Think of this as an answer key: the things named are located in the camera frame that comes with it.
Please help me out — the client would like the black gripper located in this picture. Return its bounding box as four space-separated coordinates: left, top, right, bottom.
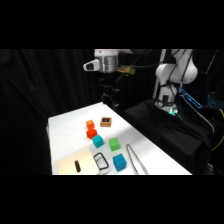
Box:
99 83 119 109

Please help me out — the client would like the blue cube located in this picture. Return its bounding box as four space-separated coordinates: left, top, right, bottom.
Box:
112 153 128 173

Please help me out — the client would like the wooden block with blue dot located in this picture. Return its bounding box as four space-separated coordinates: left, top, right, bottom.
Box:
99 116 113 128

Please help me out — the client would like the orange cube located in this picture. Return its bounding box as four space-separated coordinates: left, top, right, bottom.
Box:
85 119 96 130

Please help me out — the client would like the red cube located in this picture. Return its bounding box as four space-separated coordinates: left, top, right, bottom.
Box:
86 128 98 140

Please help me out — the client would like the turquoise cube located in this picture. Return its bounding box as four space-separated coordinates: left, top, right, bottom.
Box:
92 134 105 149

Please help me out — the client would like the green cube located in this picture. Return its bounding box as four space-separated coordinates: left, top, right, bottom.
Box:
108 137 121 152

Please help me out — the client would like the black cloth-covered stand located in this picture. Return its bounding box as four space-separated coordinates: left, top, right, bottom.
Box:
123 99 214 176

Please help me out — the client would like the dark brown peg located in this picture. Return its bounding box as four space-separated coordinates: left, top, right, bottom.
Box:
74 160 82 173

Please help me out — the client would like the light wooden board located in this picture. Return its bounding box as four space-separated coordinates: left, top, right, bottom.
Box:
57 147 101 176

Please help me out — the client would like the blue glowing strip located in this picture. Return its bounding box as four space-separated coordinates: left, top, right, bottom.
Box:
179 88 203 109

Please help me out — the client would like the teal backlit keyboard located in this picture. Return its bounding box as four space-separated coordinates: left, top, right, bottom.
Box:
206 94 224 108

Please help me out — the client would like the yellowish wrist camera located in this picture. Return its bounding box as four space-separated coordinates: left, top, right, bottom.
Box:
116 66 136 75

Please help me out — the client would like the yellow cable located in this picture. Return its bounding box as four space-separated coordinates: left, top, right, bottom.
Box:
209 108 224 153

